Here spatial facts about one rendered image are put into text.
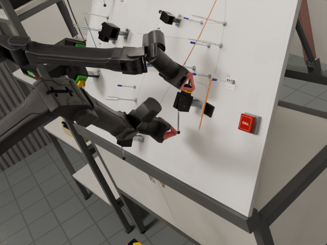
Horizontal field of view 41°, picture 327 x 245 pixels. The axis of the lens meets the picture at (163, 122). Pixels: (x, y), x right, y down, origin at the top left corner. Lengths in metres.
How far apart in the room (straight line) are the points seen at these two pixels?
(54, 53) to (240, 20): 0.60
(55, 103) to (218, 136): 0.70
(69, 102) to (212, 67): 0.69
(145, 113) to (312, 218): 0.75
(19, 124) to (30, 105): 0.04
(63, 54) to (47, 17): 2.45
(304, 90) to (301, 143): 1.81
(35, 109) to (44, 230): 2.33
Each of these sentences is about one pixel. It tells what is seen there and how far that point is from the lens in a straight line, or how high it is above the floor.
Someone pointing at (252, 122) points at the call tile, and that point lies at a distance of 1.32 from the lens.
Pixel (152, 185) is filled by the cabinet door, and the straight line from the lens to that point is 1.99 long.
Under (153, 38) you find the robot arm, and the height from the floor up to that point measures 1.38.
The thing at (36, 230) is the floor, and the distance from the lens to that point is 3.24.
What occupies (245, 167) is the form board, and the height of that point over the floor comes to 0.98.
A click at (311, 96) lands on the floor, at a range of 3.43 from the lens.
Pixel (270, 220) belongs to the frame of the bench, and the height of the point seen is 0.78.
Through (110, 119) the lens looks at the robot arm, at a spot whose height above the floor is 1.33.
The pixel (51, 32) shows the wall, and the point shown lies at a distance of 3.90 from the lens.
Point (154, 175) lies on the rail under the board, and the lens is 1.74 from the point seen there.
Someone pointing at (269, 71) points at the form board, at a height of 1.22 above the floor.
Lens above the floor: 1.87
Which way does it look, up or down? 31 degrees down
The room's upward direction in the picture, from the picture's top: 22 degrees counter-clockwise
